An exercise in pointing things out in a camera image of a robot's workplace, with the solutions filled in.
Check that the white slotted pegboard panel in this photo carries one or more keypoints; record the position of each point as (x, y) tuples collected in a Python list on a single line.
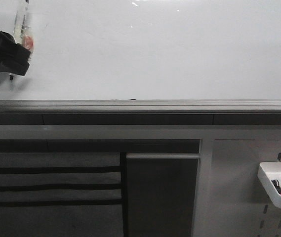
[(233, 202)]

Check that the dark grey hanging panel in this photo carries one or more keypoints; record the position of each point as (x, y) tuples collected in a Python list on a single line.
[(161, 195)]

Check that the white black-tipped whiteboard marker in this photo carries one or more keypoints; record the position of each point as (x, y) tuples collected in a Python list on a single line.
[(22, 33)]

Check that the grey fabric pocket organizer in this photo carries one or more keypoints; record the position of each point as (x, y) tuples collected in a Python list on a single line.
[(61, 195)]

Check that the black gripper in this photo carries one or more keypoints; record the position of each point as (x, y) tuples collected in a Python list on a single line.
[(18, 53)]

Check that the white whiteboard with metal frame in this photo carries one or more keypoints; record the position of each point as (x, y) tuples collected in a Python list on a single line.
[(152, 55)]

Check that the white plastic storage tray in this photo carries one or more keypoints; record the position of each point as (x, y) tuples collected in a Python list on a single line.
[(267, 172)]

